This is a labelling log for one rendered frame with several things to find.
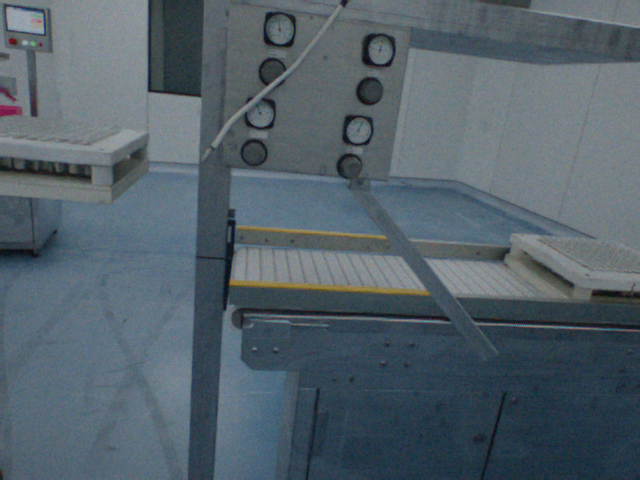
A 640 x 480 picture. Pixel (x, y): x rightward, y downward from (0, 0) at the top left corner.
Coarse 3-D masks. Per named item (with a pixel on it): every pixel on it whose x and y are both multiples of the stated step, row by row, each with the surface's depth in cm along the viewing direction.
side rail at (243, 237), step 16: (240, 240) 96; (256, 240) 96; (272, 240) 96; (288, 240) 97; (304, 240) 97; (320, 240) 98; (336, 240) 98; (352, 240) 99; (368, 240) 99; (384, 240) 99; (416, 240) 101; (448, 256) 103; (464, 256) 103; (480, 256) 104; (496, 256) 104
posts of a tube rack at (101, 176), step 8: (136, 152) 84; (144, 152) 85; (96, 168) 64; (104, 168) 64; (112, 168) 66; (96, 176) 64; (104, 176) 65; (112, 176) 66; (96, 184) 65; (104, 184) 65; (112, 184) 66
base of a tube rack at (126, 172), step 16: (128, 160) 83; (144, 160) 85; (0, 176) 63; (16, 176) 64; (32, 176) 65; (48, 176) 66; (64, 176) 67; (80, 176) 68; (128, 176) 74; (0, 192) 63; (16, 192) 64; (32, 192) 64; (48, 192) 64; (64, 192) 64; (80, 192) 65; (96, 192) 65; (112, 192) 66
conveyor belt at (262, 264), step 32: (256, 256) 92; (288, 256) 94; (320, 256) 96; (352, 256) 98; (384, 256) 100; (416, 288) 85; (448, 288) 87; (480, 288) 89; (512, 288) 91; (544, 320) 80; (576, 320) 81
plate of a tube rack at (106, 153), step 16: (0, 144) 61; (16, 144) 62; (32, 144) 62; (48, 144) 64; (64, 144) 65; (80, 144) 66; (96, 144) 68; (112, 144) 70; (128, 144) 72; (144, 144) 83; (48, 160) 63; (64, 160) 63; (80, 160) 63; (96, 160) 64; (112, 160) 64
